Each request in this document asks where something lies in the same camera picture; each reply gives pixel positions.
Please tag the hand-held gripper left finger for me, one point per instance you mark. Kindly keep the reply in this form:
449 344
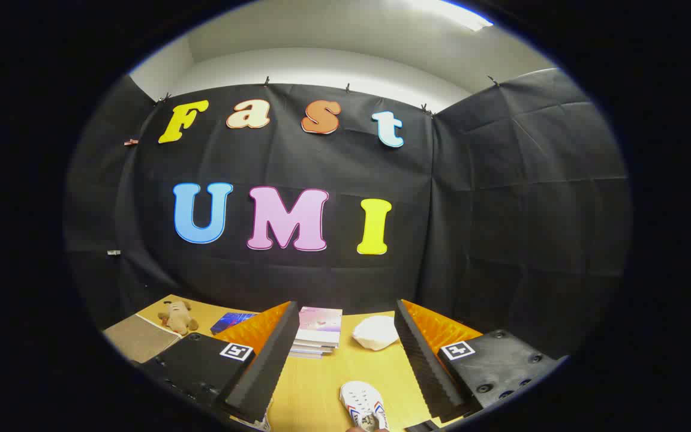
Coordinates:
267 366

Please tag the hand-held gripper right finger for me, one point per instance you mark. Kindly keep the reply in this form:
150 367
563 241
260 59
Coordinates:
423 366

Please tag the white canvas shoe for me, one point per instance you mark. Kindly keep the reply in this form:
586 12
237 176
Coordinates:
263 425
360 399

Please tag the beige fabric storage box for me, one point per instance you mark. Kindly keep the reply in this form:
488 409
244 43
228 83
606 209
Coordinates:
138 339

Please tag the light blue cover book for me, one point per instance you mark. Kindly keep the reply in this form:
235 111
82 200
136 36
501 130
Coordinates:
312 355

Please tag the white cover book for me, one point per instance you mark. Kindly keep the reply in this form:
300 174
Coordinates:
315 348

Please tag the dark blue book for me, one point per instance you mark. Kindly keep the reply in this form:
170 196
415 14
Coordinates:
231 322

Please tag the white plush toy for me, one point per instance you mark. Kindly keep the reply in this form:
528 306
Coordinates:
375 333

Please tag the pink cover book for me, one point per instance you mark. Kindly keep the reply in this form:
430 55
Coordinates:
320 321

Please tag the tan plush dog toy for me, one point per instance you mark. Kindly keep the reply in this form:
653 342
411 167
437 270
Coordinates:
177 317

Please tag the black binder clip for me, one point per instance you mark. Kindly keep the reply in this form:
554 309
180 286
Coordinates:
164 97

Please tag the ceiling light panel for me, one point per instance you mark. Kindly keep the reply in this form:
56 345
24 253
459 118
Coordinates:
459 15

